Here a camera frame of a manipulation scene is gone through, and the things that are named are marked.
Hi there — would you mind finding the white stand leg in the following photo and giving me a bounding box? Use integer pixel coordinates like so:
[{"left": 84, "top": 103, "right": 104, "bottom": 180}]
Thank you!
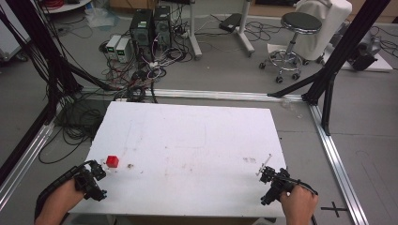
[
  {"left": 235, "top": 0, "right": 256, "bottom": 58},
  {"left": 187, "top": 0, "right": 204, "bottom": 61}
]

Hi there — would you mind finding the black round stool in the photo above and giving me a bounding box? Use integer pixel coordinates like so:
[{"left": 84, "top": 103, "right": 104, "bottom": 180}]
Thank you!
[{"left": 258, "top": 11, "right": 324, "bottom": 84}]

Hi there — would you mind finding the white power supply unit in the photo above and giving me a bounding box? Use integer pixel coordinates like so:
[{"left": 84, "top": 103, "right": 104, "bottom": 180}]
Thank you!
[
  {"left": 115, "top": 37, "right": 132, "bottom": 64},
  {"left": 105, "top": 34, "right": 123, "bottom": 61}
]

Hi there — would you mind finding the clear plastic bag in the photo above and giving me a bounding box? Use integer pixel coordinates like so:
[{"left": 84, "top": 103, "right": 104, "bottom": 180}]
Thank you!
[{"left": 84, "top": 7, "right": 121, "bottom": 30}]

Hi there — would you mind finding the flat black box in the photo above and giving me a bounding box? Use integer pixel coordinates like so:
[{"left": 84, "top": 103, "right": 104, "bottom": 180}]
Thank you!
[{"left": 218, "top": 12, "right": 243, "bottom": 34}]

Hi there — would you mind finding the black device on white board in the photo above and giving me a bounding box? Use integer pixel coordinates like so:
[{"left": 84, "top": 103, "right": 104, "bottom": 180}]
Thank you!
[{"left": 323, "top": 33, "right": 394, "bottom": 73}]

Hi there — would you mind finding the person's right hand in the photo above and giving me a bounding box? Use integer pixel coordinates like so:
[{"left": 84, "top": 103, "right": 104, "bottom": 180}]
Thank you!
[{"left": 279, "top": 185, "right": 319, "bottom": 219}]

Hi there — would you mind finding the red cube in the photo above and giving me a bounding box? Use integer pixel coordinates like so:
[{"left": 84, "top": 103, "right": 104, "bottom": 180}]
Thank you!
[{"left": 105, "top": 155, "right": 120, "bottom": 169}]

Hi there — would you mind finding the person's left hand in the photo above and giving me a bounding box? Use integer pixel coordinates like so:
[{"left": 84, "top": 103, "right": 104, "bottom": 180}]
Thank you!
[{"left": 46, "top": 178, "right": 86, "bottom": 218}]

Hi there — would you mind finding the aluminium floor rail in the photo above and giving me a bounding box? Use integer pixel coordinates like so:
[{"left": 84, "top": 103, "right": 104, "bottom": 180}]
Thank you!
[
  {"left": 80, "top": 86, "right": 305, "bottom": 103},
  {"left": 0, "top": 121, "right": 56, "bottom": 211},
  {"left": 307, "top": 102, "right": 371, "bottom": 225}
]

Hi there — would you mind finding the coil of black cables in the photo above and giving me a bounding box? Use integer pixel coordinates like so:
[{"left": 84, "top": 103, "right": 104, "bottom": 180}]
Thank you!
[{"left": 38, "top": 98, "right": 109, "bottom": 166}]

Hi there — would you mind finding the thin white stick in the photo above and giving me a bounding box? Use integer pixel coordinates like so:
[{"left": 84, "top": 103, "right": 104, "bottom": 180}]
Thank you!
[{"left": 255, "top": 153, "right": 273, "bottom": 176}]

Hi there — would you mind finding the black frame post with cables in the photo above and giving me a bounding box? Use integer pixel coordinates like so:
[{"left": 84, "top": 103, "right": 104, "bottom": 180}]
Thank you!
[{"left": 0, "top": 0, "right": 117, "bottom": 126}]

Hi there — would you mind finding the slim black computer tower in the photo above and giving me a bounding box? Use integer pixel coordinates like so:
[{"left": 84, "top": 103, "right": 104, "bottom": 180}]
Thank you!
[{"left": 152, "top": 5, "right": 173, "bottom": 52}]

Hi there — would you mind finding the large black computer tower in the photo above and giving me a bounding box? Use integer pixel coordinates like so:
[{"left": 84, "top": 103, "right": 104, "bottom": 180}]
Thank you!
[{"left": 129, "top": 8, "right": 155, "bottom": 63}]

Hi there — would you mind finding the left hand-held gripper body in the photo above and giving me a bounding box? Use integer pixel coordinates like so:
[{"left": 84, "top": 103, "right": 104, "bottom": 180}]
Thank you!
[{"left": 74, "top": 166, "right": 101, "bottom": 202}]

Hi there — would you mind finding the round white table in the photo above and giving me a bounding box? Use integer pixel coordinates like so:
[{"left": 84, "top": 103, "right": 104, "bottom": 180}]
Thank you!
[{"left": 39, "top": 0, "right": 94, "bottom": 15}]

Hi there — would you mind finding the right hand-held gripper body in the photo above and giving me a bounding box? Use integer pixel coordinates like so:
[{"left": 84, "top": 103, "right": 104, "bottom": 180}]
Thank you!
[{"left": 268, "top": 168, "right": 297, "bottom": 202}]

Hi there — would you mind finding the tangle of cables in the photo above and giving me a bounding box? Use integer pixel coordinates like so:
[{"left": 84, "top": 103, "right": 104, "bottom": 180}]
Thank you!
[{"left": 98, "top": 27, "right": 192, "bottom": 104}]

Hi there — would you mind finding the white cloth cover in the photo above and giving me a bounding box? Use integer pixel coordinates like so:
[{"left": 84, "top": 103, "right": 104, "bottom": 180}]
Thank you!
[{"left": 293, "top": 0, "right": 354, "bottom": 62}]

